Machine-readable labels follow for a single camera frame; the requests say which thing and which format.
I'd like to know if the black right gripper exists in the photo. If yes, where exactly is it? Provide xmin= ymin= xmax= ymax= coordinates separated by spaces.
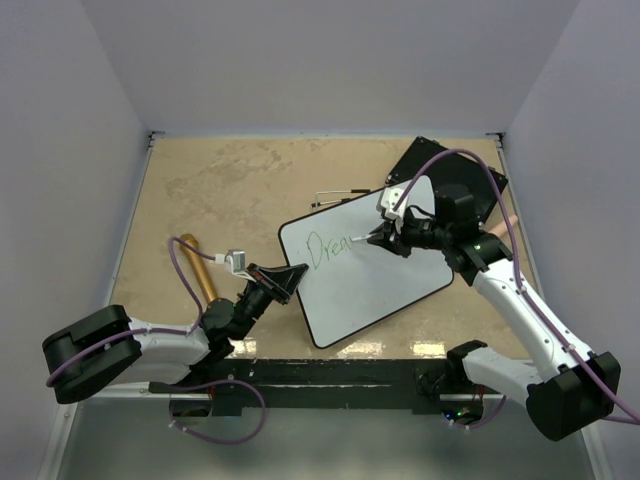
xmin=368 ymin=208 xmax=452 ymax=258

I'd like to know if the black ribbed board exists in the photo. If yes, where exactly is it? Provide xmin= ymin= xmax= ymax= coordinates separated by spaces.
xmin=385 ymin=137 xmax=497 ymax=224

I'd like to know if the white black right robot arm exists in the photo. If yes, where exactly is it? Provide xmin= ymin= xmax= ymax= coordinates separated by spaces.
xmin=366 ymin=185 xmax=621 ymax=441

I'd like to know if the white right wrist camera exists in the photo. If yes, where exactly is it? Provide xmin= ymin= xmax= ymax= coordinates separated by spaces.
xmin=376 ymin=187 xmax=408 ymax=228

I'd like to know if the white whiteboard black frame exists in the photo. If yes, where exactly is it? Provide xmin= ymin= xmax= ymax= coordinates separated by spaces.
xmin=278 ymin=189 xmax=454 ymax=349

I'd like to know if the black wire whiteboard stand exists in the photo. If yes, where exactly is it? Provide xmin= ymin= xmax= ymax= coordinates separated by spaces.
xmin=310 ymin=188 xmax=372 ymax=211

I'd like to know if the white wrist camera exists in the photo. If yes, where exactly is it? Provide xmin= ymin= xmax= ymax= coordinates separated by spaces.
xmin=214 ymin=249 xmax=246 ymax=276
xmin=376 ymin=187 xmax=408 ymax=228

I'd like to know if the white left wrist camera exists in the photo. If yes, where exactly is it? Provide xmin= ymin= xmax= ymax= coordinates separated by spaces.
xmin=214 ymin=249 xmax=246 ymax=276

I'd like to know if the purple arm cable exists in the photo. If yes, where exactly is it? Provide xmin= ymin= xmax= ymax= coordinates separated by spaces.
xmin=45 ymin=234 xmax=268 ymax=445
xmin=392 ymin=148 xmax=640 ymax=431

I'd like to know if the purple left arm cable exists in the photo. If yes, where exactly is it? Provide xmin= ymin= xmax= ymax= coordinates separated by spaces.
xmin=45 ymin=234 xmax=268 ymax=445

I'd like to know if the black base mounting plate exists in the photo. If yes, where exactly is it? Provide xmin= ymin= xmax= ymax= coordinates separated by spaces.
xmin=148 ymin=356 xmax=506 ymax=417

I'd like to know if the pink beige cylinder toy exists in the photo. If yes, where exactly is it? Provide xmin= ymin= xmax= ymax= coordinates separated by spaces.
xmin=489 ymin=215 xmax=519 ymax=238

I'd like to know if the gold toy microphone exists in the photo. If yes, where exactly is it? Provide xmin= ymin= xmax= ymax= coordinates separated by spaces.
xmin=177 ymin=233 xmax=218 ymax=306

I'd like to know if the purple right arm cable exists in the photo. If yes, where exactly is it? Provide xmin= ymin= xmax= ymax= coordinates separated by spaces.
xmin=392 ymin=148 xmax=640 ymax=431

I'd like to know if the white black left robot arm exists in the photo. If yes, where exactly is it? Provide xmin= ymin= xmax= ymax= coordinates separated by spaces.
xmin=42 ymin=263 xmax=309 ymax=404

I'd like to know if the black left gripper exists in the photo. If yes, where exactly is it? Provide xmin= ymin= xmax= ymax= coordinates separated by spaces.
xmin=233 ymin=263 xmax=308 ymax=341

